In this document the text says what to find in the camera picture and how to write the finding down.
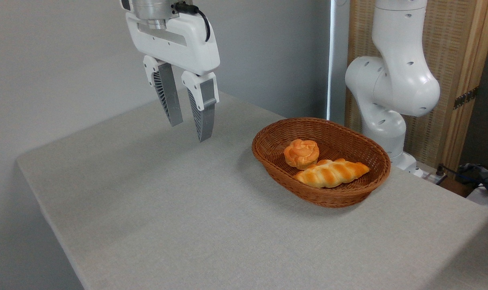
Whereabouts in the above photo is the wooden woven screen panel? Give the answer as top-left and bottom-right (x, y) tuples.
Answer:
(345, 0), (488, 172)

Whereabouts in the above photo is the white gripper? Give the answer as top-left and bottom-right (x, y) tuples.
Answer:
(125, 11), (221, 143)

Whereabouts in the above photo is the dark metal hinge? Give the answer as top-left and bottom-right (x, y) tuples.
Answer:
(453, 87), (478, 110)

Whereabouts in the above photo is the white power strip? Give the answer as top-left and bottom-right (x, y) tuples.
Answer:
(423, 171), (448, 186)

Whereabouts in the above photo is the white vertical trim strip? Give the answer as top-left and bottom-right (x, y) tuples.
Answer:
(327, 0), (335, 121)

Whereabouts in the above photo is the braided golden bread loaf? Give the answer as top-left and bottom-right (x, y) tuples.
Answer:
(293, 158), (370, 189)

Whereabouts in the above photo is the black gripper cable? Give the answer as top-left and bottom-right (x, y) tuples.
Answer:
(175, 2), (211, 42)

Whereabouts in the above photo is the round orange bread roll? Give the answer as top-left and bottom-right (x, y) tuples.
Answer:
(283, 139), (320, 170)

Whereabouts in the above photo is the brown oval wicker basket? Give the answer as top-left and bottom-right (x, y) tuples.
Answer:
(251, 117), (391, 209)

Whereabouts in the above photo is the grey tablecloth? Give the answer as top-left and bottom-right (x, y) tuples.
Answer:
(17, 85), (488, 290)

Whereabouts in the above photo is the black power cable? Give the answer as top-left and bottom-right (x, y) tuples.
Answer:
(436, 163), (488, 191)

